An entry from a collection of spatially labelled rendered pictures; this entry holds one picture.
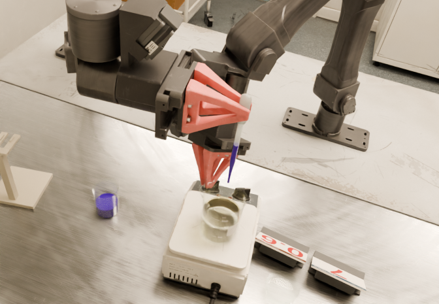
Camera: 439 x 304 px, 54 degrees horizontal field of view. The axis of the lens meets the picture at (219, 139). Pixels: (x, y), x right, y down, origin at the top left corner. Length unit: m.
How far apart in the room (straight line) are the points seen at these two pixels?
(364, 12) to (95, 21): 0.50
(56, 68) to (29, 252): 0.51
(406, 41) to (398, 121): 1.98
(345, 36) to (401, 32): 2.23
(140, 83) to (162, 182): 0.39
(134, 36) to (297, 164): 0.55
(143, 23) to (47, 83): 0.66
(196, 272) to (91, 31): 0.38
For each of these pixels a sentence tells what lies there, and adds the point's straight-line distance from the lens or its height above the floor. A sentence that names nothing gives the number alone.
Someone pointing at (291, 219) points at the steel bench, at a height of 0.90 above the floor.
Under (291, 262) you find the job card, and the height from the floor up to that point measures 0.91.
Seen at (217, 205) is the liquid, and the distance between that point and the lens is 0.65.
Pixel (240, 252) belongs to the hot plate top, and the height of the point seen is 0.99.
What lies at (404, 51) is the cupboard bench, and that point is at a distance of 3.14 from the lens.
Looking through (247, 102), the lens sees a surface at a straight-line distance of 0.49.
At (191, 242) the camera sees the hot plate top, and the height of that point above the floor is 0.99.
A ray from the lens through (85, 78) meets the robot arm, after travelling 0.52.
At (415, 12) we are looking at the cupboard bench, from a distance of 3.03.
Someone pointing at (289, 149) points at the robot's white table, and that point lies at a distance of 0.95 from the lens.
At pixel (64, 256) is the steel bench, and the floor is 0.90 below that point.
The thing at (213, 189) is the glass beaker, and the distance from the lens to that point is 0.64.
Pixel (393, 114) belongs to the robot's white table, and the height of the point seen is 0.90.
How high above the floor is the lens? 1.54
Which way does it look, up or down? 43 degrees down
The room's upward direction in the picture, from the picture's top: 9 degrees clockwise
